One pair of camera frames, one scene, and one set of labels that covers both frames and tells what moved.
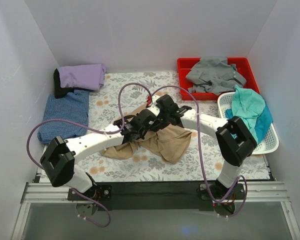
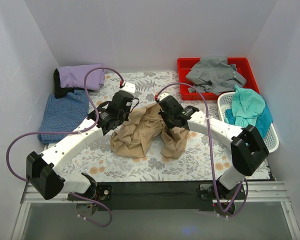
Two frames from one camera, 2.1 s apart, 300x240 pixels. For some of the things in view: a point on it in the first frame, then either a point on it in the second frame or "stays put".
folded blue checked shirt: x=73 y=106 stays put
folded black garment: x=60 y=92 stays put
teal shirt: x=249 y=107 stays put
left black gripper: x=154 y=124 to x=127 y=110
